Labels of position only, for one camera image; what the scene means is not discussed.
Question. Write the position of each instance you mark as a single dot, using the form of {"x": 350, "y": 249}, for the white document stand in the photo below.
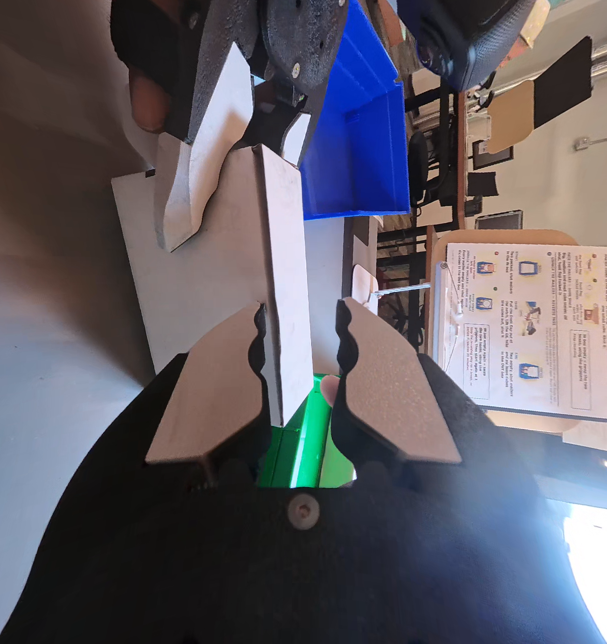
{"x": 363, "y": 287}

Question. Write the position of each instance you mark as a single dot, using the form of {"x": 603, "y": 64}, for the instruction sheet on stand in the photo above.
{"x": 484, "y": 236}

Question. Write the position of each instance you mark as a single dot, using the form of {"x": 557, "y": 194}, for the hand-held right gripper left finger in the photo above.
{"x": 212, "y": 397}

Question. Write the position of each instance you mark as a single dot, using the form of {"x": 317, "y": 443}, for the blue plastic bin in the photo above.
{"x": 363, "y": 151}

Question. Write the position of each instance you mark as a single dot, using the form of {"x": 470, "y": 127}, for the person's left hand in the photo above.
{"x": 147, "y": 100}

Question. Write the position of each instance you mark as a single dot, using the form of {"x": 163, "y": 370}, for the black mesh office chair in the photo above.
{"x": 484, "y": 40}

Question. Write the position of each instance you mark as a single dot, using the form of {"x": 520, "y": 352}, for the tan and black panel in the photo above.
{"x": 560, "y": 85}

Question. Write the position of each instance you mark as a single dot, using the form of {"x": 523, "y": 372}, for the green plastic bin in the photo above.
{"x": 293, "y": 453}

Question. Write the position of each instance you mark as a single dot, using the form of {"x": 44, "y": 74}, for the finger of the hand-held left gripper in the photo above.
{"x": 207, "y": 151}
{"x": 297, "y": 138}

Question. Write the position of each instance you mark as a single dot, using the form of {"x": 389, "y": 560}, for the person's right hand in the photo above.
{"x": 329, "y": 391}

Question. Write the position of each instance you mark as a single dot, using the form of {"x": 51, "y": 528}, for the cardboard mailer box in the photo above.
{"x": 223, "y": 281}

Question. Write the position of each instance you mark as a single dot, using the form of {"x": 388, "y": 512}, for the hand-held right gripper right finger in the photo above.
{"x": 394, "y": 397}

